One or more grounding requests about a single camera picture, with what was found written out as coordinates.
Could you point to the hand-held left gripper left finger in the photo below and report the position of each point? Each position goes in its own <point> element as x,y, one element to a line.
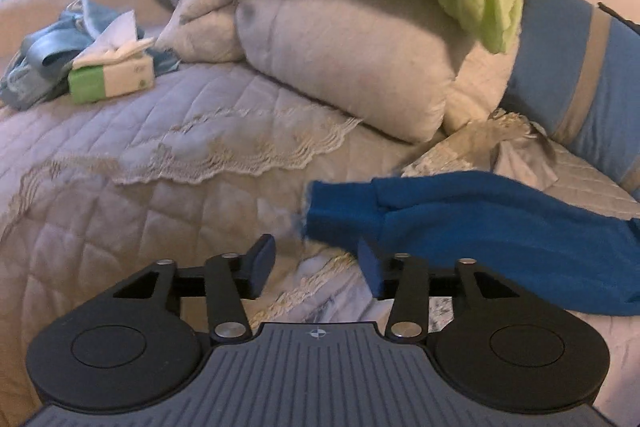
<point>262,267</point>

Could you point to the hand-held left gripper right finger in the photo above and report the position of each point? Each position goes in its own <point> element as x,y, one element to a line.
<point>372,269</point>

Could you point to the blue fleece sweater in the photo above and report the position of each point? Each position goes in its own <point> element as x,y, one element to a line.
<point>475,217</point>

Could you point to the pile of blue-grey clothes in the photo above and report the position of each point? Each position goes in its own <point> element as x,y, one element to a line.
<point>45,52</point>

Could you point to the grey quilted bedspread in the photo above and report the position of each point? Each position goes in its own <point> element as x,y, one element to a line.
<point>125,207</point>

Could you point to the white comforter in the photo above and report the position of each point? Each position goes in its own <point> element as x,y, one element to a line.
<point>350,57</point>

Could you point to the green and white tissue pack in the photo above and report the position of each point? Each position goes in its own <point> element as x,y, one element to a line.
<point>115,79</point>

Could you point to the blue striped pillow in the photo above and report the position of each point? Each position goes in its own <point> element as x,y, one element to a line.
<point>550,57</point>

